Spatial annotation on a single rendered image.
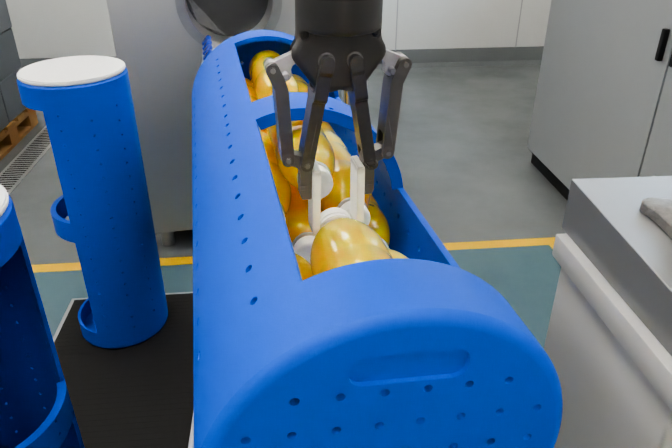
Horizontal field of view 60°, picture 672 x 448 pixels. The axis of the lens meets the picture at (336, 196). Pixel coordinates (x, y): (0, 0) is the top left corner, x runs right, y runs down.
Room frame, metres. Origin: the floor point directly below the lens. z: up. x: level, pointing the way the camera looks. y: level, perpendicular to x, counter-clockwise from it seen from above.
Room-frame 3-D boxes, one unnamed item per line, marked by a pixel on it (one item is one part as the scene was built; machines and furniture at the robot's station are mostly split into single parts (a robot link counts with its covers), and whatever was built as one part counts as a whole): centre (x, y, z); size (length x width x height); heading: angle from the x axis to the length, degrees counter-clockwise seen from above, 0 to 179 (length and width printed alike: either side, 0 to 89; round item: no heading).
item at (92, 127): (1.59, 0.73, 0.59); 0.28 x 0.28 x 0.88
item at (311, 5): (0.52, 0.00, 1.36); 0.08 x 0.07 x 0.09; 102
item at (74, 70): (1.59, 0.73, 1.03); 0.28 x 0.28 x 0.01
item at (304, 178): (0.51, 0.04, 1.23); 0.03 x 0.01 x 0.05; 102
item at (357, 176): (0.52, -0.02, 1.20); 0.03 x 0.01 x 0.07; 12
